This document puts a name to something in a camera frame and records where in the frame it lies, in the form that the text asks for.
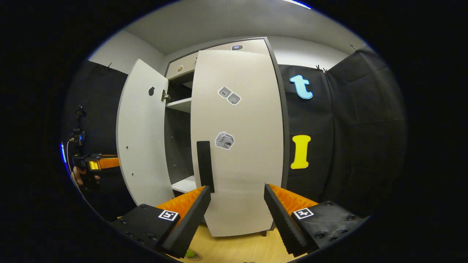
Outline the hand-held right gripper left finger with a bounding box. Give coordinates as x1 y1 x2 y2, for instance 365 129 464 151
110 186 212 259

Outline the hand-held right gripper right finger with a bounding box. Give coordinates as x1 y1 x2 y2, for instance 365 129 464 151
264 183 367 257

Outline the white cabinet door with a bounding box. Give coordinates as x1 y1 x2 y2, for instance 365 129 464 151
116 59 175 207
190 49 285 238

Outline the grey white cabinet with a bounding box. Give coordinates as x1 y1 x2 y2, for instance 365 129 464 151
163 37 290 234

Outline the white cabinet shelf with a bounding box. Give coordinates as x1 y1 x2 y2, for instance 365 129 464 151
165 97 192 113

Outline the beige cabinet drawer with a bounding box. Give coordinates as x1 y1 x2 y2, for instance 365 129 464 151
166 38 271 80

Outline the long ceiling light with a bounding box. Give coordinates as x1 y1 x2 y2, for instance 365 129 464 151
282 0 312 9

